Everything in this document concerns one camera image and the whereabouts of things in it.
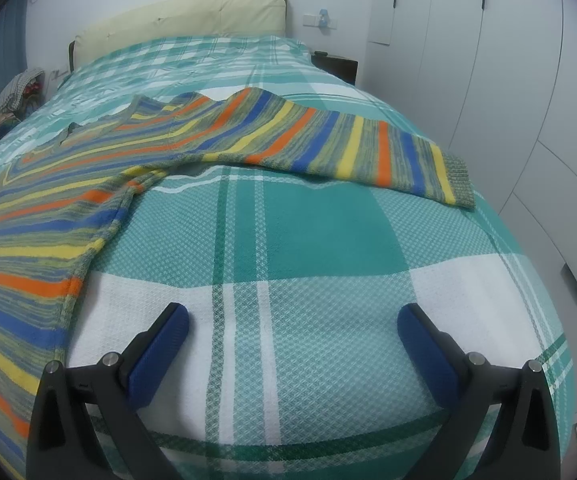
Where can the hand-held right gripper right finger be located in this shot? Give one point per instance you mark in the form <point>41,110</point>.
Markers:
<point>426,355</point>

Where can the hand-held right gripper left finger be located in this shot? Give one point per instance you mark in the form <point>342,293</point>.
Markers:
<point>161,355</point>

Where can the striped knit sweater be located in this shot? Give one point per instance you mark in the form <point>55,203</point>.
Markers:
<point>268,130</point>

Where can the pile of clothes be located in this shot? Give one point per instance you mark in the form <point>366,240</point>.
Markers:
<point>16,90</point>

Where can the green plaid bedspread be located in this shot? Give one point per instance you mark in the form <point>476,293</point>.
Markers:
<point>318,240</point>

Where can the white wardrobe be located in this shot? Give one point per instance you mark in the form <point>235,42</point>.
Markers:
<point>518,85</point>

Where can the dark wooden nightstand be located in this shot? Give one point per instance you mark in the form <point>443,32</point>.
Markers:
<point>338,66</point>

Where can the cream padded headboard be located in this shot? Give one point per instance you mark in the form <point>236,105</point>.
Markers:
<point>193,15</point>

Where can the white wall socket plate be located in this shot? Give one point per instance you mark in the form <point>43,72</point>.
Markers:
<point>311,21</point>

